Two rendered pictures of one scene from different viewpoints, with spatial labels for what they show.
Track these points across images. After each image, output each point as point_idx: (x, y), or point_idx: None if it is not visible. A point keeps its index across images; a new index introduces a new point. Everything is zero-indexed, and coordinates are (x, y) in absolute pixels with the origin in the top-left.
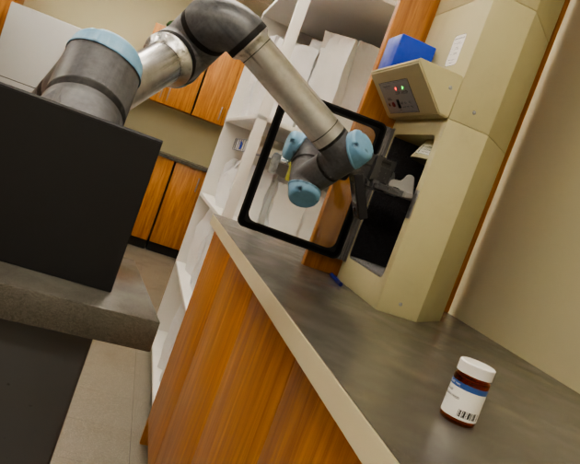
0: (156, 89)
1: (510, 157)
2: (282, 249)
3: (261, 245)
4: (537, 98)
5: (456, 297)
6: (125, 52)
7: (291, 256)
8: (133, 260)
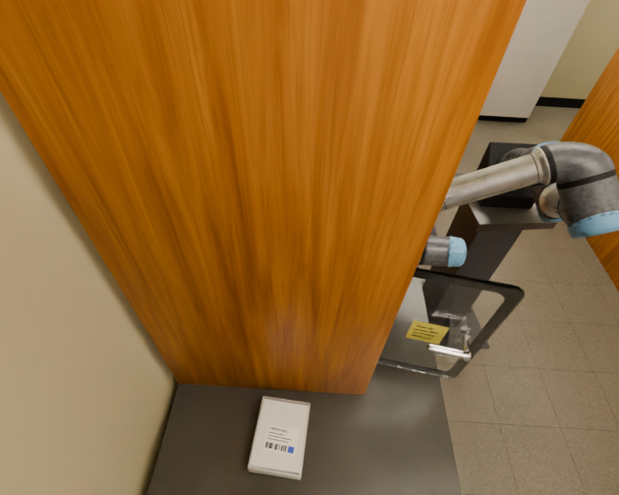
0: (555, 201)
1: (81, 264)
2: (377, 467)
3: (410, 439)
4: (18, 152)
5: (160, 379)
6: (541, 143)
7: (370, 426)
8: (479, 223)
